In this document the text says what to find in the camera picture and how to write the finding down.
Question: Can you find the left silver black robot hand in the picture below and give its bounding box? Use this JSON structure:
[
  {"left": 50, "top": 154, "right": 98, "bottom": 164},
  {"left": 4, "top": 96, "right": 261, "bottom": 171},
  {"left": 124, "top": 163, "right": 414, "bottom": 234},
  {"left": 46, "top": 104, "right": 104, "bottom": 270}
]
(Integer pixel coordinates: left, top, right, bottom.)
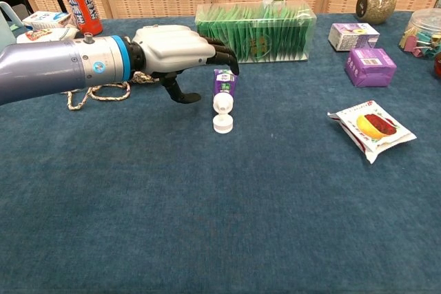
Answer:
[{"left": 130, "top": 24, "right": 240, "bottom": 105}]

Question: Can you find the small purple white-capped bottle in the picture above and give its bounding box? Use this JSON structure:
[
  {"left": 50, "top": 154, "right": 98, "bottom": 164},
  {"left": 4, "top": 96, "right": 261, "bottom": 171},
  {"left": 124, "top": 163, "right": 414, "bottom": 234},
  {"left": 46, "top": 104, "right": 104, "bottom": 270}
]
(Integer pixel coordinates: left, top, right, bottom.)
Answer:
[{"left": 212, "top": 68, "right": 240, "bottom": 135}]

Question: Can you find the white blue-print powder bag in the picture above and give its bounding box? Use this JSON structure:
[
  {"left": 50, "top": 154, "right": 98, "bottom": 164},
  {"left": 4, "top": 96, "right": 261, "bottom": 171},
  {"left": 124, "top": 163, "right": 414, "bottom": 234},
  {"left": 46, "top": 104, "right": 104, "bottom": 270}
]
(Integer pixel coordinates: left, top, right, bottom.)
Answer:
[{"left": 16, "top": 27, "right": 79, "bottom": 45}]

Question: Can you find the clear box of green teabags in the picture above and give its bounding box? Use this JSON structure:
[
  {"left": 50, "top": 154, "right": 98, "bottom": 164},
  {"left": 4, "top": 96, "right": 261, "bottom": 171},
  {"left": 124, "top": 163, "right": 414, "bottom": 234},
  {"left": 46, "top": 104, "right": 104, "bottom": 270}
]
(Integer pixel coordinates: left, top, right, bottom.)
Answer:
[{"left": 194, "top": 0, "right": 317, "bottom": 64}]

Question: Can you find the red soda can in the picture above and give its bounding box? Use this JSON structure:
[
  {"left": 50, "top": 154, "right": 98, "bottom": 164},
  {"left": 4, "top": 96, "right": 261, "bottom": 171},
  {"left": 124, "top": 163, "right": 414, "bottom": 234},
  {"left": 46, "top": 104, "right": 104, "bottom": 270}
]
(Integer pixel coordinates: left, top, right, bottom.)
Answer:
[{"left": 57, "top": 0, "right": 104, "bottom": 37}]

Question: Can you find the white blue milk carton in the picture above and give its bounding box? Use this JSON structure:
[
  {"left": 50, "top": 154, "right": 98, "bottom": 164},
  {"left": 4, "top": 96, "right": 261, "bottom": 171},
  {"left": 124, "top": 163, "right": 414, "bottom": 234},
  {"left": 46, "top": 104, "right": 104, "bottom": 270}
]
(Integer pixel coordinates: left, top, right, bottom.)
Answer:
[{"left": 22, "top": 10, "right": 72, "bottom": 30}]

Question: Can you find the blue tablecloth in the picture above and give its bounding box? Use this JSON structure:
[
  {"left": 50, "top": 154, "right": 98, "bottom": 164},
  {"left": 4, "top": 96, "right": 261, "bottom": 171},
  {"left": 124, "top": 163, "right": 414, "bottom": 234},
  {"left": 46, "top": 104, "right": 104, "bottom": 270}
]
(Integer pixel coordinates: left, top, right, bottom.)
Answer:
[{"left": 0, "top": 11, "right": 441, "bottom": 294}]

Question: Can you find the light blue plastic pitcher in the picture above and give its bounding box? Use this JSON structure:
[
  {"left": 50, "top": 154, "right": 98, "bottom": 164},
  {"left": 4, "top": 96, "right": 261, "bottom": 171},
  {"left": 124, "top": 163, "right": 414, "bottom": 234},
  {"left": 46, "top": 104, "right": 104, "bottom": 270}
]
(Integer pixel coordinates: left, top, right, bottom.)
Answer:
[{"left": 0, "top": 1, "right": 18, "bottom": 49}]

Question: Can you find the purple white carton box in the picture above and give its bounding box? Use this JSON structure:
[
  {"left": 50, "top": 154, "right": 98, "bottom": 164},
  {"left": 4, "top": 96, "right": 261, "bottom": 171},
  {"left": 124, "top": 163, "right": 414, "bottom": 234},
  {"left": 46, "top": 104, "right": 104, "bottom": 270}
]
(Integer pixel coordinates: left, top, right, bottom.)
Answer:
[{"left": 327, "top": 22, "right": 380, "bottom": 52}]

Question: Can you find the purple wrapped pack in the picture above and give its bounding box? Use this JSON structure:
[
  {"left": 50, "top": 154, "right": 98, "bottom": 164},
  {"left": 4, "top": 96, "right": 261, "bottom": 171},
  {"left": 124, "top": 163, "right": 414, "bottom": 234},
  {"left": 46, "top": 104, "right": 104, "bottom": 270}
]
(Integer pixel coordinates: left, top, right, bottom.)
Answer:
[{"left": 345, "top": 48, "right": 398, "bottom": 88}]

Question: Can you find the glass jar black lid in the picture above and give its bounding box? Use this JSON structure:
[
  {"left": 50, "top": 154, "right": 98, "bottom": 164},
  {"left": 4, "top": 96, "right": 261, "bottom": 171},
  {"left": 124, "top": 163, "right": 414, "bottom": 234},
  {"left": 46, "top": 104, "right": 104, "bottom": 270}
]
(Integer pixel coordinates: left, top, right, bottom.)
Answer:
[{"left": 355, "top": 0, "right": 400, "bottom": 25}]

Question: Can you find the white snack packet red fruit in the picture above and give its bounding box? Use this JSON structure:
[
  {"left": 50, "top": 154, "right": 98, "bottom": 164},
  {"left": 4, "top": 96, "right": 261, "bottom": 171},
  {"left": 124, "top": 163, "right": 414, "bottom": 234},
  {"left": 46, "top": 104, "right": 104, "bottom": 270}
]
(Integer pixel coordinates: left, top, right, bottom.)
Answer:
[{"left": 327, "top": 100, "right": 418, "bottom": 165}]

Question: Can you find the clear tub of binder clips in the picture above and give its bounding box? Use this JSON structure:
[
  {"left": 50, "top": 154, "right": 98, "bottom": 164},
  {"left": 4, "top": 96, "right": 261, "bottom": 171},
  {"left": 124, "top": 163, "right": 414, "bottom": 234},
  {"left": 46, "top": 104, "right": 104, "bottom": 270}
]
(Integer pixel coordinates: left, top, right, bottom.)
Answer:
[{"left": 398, "top": 8, "right": 441, "bottom": 59}]

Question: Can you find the braided multicolour rope bundle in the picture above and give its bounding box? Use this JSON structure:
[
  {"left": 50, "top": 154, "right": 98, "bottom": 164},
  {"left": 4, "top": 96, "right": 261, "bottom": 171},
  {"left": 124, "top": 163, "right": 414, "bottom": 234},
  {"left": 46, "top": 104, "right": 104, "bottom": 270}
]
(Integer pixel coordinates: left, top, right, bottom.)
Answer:
[{"left": 61, "top": 70, "right": 161, "bottom": 112}]

